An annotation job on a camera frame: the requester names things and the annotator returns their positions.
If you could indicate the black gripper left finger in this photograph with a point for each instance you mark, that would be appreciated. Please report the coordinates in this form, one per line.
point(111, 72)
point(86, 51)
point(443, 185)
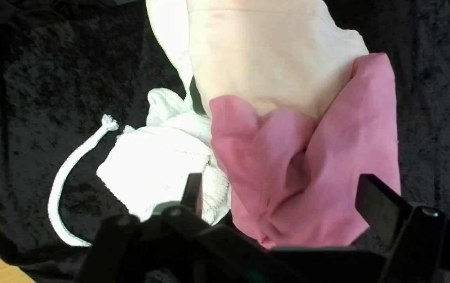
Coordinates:
point(174, 244)

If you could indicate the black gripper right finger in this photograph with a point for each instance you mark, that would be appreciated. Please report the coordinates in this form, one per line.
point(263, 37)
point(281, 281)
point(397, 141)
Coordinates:
point(418, 237)

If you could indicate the pink cloth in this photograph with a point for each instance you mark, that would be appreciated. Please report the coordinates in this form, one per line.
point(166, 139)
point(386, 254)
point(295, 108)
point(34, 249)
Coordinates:
point(295, 180)

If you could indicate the peach cloth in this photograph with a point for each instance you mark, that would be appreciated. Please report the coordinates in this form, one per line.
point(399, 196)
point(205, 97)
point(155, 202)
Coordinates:
point(271, 53)

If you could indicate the cream white towel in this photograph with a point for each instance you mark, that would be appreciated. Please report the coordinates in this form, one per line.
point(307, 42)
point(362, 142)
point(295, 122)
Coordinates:
point(150, 166)

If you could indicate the pale green cloth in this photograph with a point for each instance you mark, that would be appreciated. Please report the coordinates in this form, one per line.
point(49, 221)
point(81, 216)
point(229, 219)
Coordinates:
point(171, 26)

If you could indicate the black velvet table cloth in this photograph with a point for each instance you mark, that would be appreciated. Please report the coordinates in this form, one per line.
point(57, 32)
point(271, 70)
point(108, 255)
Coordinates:
point(65, 64)

